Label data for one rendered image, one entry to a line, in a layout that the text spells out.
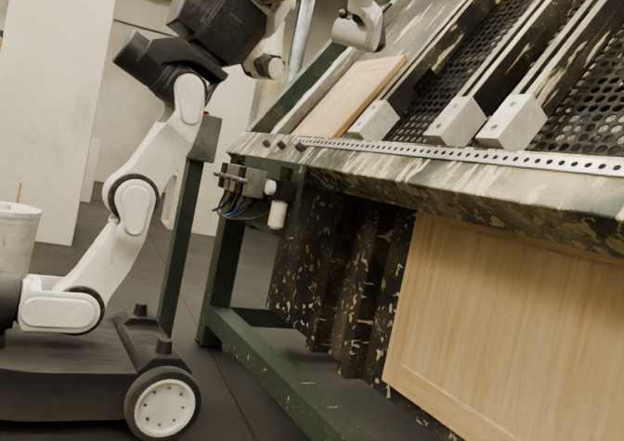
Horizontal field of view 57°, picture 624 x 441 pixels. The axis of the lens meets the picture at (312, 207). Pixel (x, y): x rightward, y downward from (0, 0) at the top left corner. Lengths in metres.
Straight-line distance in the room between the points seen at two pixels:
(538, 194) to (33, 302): 1.27
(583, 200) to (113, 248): 1.23
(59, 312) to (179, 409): 0.42
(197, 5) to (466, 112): 0.81
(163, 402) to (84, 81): 2.81
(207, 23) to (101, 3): 2.50
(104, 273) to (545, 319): 1.16
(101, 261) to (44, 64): 2.54
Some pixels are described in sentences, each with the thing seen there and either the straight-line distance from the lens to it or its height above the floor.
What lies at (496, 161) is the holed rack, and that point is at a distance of 1.15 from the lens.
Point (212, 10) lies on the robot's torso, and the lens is 1.73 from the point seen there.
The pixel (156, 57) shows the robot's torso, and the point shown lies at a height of 1.02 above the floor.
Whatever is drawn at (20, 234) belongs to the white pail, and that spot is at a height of 0.27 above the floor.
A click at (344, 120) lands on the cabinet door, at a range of 1.86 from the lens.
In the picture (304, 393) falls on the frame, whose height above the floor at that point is 0.18.
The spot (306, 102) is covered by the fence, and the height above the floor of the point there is 1.05.
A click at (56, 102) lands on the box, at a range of 4.10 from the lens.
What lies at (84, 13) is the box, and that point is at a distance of 4.16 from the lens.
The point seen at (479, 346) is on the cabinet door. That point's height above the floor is 0.47.
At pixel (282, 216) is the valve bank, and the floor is 0.64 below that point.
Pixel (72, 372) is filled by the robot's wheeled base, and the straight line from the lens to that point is 1.63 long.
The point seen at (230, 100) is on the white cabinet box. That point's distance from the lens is 5.74.
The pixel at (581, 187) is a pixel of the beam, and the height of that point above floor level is 0.85.
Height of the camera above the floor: 0.78
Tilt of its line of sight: 3 degrees down
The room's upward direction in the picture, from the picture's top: 11 degrees clockwise
